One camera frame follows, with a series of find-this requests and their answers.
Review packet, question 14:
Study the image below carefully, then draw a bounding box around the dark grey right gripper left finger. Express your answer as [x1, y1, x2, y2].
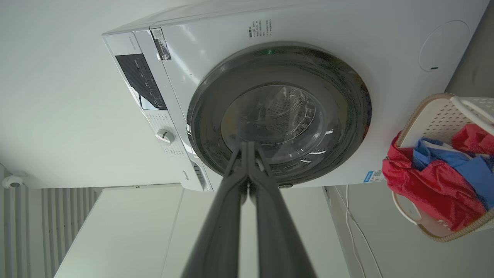
[181, 142, 249, 278]

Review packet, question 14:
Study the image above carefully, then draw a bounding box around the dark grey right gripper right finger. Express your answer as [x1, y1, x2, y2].
[247, 142, 317, 278]

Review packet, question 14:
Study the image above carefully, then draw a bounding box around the round dark washing machine door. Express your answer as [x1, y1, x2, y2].
[187, 42, 372, 186]

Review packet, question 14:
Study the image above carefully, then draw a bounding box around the white front-load washing machine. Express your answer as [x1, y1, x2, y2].
[102, 0, 491, 192]

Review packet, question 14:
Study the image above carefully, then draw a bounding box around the white control dial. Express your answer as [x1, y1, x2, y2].
[155, 129, 175, 145]

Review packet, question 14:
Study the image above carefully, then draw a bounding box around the red garment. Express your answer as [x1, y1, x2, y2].
[382, 124, 494, 231]

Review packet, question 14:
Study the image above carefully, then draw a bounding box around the white slatted radiator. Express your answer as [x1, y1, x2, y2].
[0, 165, 103, 278]

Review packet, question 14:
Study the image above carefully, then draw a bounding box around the white woven laundry basket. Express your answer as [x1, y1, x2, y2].
[392, 93, 494, 243]

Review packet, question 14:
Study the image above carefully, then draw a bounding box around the blue garment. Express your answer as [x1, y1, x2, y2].
[413, 137, 494, 211]

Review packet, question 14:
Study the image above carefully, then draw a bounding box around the white power cable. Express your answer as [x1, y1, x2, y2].
[335, 185, 383, 278]

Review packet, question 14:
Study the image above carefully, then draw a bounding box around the white security camera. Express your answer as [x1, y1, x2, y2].
[2, 176, 24, 189]

